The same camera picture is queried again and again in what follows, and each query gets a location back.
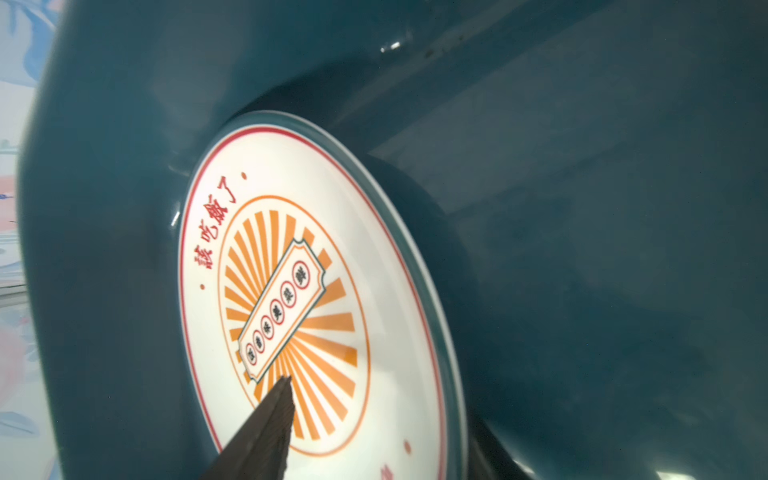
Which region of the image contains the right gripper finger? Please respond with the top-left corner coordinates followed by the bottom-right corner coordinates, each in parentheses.
top-left (200, 377), bottom-right (295, 480)

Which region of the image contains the sunburst plate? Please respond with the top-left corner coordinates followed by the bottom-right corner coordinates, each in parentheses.
top-left (177, 111), bottom-right (469, 479)

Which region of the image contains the teal plastic bin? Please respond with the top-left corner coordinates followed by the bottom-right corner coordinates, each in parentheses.
top-left (16, 1), bottom-right (767, 479)

